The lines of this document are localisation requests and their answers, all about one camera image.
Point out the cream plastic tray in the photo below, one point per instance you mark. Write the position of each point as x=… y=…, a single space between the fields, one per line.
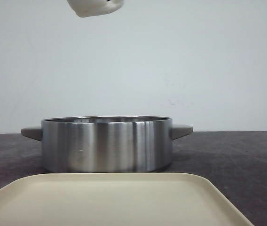
x=116 y=199

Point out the stainless steel steamer pot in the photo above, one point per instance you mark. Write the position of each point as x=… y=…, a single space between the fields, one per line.
x=107 y=143

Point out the panda bun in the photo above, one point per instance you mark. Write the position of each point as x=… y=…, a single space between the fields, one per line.
x=88 y=8

